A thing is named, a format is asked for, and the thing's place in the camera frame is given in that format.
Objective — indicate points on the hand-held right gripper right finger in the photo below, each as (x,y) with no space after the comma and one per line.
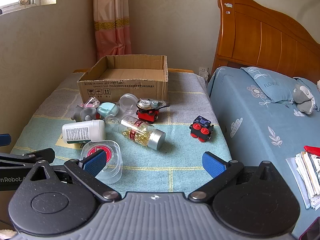
(212,163)

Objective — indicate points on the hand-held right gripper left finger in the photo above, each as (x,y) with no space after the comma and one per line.
(93,161)

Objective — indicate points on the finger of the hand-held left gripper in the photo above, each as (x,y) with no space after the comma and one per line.
(5,140)
(37,156)

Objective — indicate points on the clear square container red label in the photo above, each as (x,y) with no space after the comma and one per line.
(113,155)

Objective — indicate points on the white pill bottle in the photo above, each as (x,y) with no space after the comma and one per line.
(82,131)

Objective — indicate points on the grey toy figure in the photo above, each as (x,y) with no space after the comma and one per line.
(86,113)

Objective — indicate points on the mint green round case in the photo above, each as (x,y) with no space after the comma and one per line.
(107,108)

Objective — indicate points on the small white cube block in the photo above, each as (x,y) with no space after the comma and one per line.
(91,102)

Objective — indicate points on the cardboard box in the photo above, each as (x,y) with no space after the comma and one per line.
(125,90)

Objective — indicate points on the yellow paper note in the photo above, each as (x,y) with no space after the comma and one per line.
(60,142)

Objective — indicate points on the blue floral bed sheet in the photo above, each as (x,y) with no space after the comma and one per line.
(250,130)

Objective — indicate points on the clear plastic jar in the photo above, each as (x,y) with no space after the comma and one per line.
(126,102)

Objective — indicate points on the red black penguin toy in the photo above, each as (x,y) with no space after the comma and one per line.
(147,116)

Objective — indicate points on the clear correction tape dispenser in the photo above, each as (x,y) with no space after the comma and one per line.
(150,103)

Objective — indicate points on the stack of papers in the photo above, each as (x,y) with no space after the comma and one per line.
(307,177)

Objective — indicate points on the blue floral pillow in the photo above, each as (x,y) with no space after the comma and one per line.
(270,85)

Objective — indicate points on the grey plush toy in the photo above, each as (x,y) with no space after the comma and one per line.
(303,98)

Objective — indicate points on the dark red phone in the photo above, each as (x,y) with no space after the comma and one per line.
(312,230)

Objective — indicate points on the pink curtain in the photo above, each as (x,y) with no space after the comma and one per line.
(112,30)

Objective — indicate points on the wooden headboard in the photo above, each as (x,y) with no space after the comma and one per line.
(262,37)

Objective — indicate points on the small round gold ornament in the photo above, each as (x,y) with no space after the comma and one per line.
(24,0)

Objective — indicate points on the white wall socket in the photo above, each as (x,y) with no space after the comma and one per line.
(203,71)

